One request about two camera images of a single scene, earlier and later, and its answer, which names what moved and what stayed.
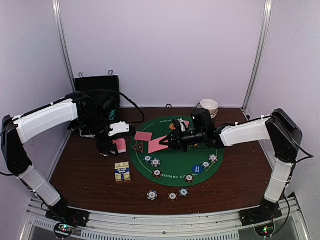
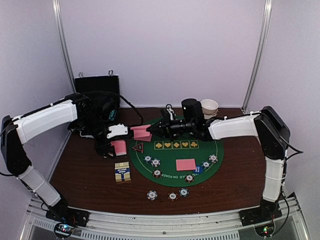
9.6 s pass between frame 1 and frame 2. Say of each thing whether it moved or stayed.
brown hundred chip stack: stayed
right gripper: moved
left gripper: stayed
